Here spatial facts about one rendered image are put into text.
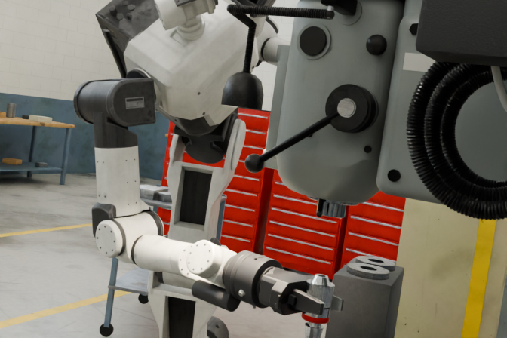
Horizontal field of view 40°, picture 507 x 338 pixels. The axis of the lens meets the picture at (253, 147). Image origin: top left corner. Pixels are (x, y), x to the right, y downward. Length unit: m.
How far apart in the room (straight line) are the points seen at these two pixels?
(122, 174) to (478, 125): 0.77
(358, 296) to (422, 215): 1.45
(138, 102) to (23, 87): 9.51
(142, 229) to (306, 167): 0.51
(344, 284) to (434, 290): 1.47
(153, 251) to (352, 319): 0.43
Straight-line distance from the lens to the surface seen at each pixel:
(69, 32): 11.53
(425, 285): 2.92
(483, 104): 0.97
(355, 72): 1.04
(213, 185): 1.78
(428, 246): 2.89
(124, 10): 1.59
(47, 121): 10.09
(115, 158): 1.45
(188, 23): 1.46
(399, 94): 0.99
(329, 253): 6.12
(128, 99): 1.43
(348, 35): 1.05
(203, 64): 1.48
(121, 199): 1.46
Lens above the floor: 1.43
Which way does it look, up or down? 3 degrees down
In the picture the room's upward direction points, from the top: 8 degrees clockwise
